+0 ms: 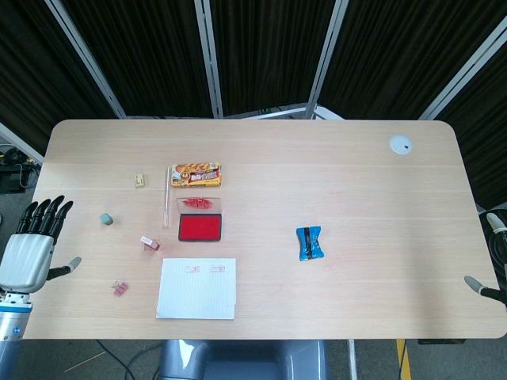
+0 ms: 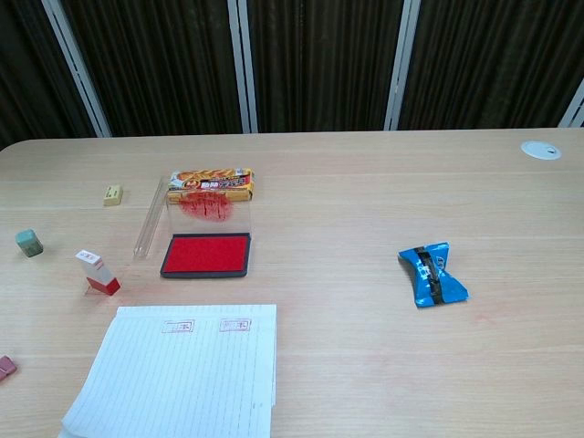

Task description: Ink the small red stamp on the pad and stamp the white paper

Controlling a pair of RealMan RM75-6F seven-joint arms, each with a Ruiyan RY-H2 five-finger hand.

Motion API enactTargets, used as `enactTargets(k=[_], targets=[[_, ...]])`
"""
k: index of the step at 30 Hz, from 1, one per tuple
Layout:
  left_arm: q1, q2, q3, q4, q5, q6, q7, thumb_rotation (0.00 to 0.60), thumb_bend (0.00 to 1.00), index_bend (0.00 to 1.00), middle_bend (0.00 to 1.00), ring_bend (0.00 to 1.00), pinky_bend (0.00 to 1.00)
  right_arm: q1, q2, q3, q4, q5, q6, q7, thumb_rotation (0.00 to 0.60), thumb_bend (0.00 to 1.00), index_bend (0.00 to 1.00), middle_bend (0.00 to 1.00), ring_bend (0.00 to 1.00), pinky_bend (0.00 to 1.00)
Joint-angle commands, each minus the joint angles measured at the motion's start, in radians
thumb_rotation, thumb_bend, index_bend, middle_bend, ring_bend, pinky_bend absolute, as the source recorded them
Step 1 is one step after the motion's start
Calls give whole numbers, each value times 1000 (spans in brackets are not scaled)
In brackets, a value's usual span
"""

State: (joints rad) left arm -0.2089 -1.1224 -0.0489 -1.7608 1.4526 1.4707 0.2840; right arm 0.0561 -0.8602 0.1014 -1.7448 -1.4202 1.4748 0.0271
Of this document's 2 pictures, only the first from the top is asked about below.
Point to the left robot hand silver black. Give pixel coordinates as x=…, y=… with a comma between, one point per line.
x=25, y=257

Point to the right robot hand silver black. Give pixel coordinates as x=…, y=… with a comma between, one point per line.
x=481, y=291

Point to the small red-white stamp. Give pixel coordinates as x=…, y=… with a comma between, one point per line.
x=149, y=242

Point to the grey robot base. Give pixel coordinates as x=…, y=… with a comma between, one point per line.
x=245, y=362

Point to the black box under table edge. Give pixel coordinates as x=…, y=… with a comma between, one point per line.
x=441, y=341

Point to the grey green eraser block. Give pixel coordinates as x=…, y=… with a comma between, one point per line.
x=105, y=219

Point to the pink binder clip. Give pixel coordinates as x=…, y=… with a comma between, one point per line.
x=120, y=289

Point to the small beige eraser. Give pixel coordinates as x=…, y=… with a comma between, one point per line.
x=139, y=179

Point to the grey table leg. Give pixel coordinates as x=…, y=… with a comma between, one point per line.
x=353, y=360

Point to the black curtain panel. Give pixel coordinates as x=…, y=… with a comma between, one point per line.
x=269, y=51
x=35, y=79
x=396, y=55
x=483, y=138
x=146, y=55

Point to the clear glass rod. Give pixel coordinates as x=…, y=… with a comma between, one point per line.
x=166, y=198

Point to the white lined paper sheet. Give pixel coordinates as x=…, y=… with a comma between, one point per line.
x=197, y=291

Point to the red ink pad black case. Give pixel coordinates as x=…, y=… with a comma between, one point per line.
x=199, y=227

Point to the blue snack packet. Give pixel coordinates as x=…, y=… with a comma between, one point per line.
x=311, y=243

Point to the clear ink pad lid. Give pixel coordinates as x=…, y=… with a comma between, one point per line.
x=198, y=204

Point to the orange snack box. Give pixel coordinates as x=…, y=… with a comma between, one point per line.
x=196, y=175

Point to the grey partition frame post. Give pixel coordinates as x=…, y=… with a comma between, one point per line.
x=463, y=69
x=17, y=140
x=85, y=55
x=322, y=63
x=209, y=59

